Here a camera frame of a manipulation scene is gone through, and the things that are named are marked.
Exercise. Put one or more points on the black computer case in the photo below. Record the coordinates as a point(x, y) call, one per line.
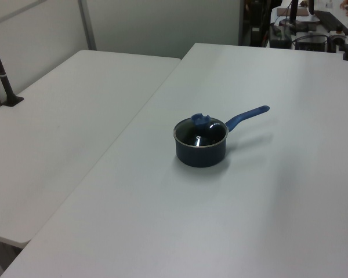
point(311, 43)

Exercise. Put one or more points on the black camera stand pole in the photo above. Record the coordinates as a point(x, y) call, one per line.
point(3, 79)

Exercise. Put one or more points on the dark equipment box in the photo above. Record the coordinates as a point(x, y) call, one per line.
point(279, 39)

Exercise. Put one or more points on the glass lid with blue knob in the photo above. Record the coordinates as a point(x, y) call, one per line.
point(201, 119)

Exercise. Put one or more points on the white side table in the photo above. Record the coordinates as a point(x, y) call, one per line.
point(61, 130)

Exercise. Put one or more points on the black keyboard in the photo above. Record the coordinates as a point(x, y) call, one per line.
point(332, 21)

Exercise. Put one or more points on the dark blue saucepan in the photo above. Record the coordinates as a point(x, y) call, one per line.
point(200, 157)

